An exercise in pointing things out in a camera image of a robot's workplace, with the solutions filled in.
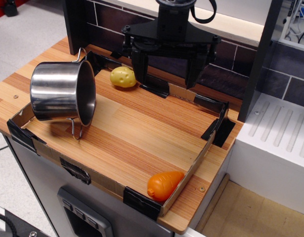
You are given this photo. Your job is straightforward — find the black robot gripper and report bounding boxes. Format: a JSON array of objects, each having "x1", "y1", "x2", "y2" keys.
[{"x1": 122, "y1": 0, "x2": 221, "y2": 89}]

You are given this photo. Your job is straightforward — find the stainless steel pot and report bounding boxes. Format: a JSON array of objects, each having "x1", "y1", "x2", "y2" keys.
[{"x1": 30, "y1": 48, "x2": 96, "y2": 127}]

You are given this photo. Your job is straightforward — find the cardboard fence with black tape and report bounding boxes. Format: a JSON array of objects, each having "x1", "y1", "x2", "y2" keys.
[{"x1": 5, "y1": 52, "x2": 242, "y2": 231}]

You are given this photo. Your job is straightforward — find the yellow toy potato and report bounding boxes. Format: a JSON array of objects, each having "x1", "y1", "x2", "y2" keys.
[{"x1": 110, "y1": 66, "x2": 137, "y2": 88}]

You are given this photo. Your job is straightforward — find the orange toy carrot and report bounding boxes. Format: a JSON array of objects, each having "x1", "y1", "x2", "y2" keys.
[{"x1": 147, "y1": 171, "x2": 184, "y2": 201}]

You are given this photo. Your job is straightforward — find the white toy sink drainboard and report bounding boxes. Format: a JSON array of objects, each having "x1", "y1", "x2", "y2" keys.
[{"x1": 227, "y1": 94, "x2": 304, "y2": 214}]

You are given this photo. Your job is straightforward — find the grey toy oven panel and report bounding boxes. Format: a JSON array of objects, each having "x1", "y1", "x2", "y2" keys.
[{"x1": 57, "y1": 188, "x2": 114, "y2": 237}]

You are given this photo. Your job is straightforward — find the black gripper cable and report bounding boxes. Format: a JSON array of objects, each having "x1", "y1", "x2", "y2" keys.
[{"x1": 190, "y1": 0, "x2": 217, "y2": 24}]

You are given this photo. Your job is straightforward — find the dark grey vertical post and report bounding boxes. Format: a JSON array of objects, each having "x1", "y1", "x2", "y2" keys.
[{"x1": 238, "y1": 0, "x2": 283, "y2": 122}]

